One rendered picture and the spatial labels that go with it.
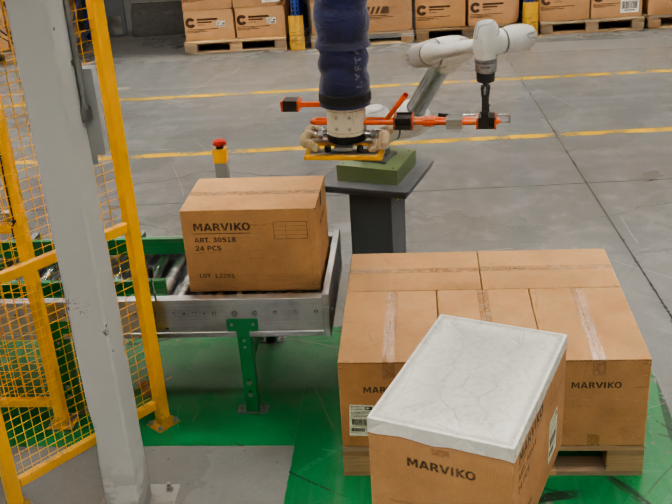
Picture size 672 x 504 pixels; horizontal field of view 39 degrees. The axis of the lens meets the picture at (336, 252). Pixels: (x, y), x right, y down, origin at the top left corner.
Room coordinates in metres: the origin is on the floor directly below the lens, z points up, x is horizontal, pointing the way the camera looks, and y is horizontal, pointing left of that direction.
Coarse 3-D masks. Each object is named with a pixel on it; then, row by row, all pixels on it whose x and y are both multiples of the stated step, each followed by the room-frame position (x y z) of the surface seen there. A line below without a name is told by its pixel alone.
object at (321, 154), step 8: (312, 152) 3.87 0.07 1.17; (320, 152) 3.86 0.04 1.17; (328, 152) 3.85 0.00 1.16; (336, 152) 3.85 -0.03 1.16; (344, 152) 3.84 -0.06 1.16; (352, 152) 3.83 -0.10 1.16; (360, 152) 3.83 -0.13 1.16; (368, 152) 3.82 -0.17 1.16; (376, 152) 3.82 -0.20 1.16; (384, 152) 3.86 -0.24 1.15; (352, 160) 3.80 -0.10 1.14; (360, 160) 3.79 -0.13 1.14; (368, 160) 3.79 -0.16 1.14; (376, 160) 3.78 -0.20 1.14
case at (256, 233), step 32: (192, 192) 4.05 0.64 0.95; (224, 192) 4.02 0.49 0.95; (256, 192) 4.00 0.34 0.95; (288, 192) 3.97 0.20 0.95; (320, 192) 3.97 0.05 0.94; (192, 224) 3.83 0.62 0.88; (224, 224) 3.81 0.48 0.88; (256, 224) 3.80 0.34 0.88; (288, 224) 3.78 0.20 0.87; (320, 224) 3.89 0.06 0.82; (192, 256) 3.83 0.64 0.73; (224, 256) 3.81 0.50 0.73; (256, 256) 3.80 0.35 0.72; (288, 256) 3.78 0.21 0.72; (320, 256) 3.81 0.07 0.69; (192, 288) 3.83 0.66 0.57; (224, 288) 3.82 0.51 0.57; (256, 288) 3.80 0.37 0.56; (288, 288) 3.78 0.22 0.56; (320, 288) 3.77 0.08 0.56
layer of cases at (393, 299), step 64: (384, 256) 4.09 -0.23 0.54; (448, 256) 4.04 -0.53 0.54; (512, 256) 4.00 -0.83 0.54; (576, 256) 3.95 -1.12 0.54; (384, 320) 3.46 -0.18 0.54; (512, 320) 3.39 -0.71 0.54; (576, 320) 3.36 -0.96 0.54; (384, 384) 3.13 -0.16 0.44; (576, 384) 3.06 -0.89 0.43; (640, 384) 3.03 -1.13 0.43
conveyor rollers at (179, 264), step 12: (0, 264) 4.27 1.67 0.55; (12, 264) 4.35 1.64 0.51; (120, 264) 4.19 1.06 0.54; (156, 264) 4.16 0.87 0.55; (180, 264) 4.15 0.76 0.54; (60, 276) 4.09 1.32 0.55; (120, 276) 4.06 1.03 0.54; (156, 276) 4.04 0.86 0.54; (168, 276) 4.01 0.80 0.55; (324, 276) 3.91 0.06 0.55; (168, 288) 3.90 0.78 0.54; (180, 288) 3.89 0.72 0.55
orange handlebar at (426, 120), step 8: (304, 104) 4.24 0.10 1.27; (312, 104) 4.23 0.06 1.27; (312, 120) 3.96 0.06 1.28; (320, 120) 3.95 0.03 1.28; (368, 120) 3.91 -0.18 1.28; (376, 120) 3.90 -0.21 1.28; (384, 120) 3.89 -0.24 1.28; (392, 120) 3.89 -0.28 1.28; (416, 120) 3.86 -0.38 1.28; (424, 120) 3.85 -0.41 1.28; (432, 120) 3.85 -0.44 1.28; (440, 120) 3.85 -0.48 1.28; (464, 120) 3.83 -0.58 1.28; (472, 120) 3.82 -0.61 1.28; (496, 120) 3.80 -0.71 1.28
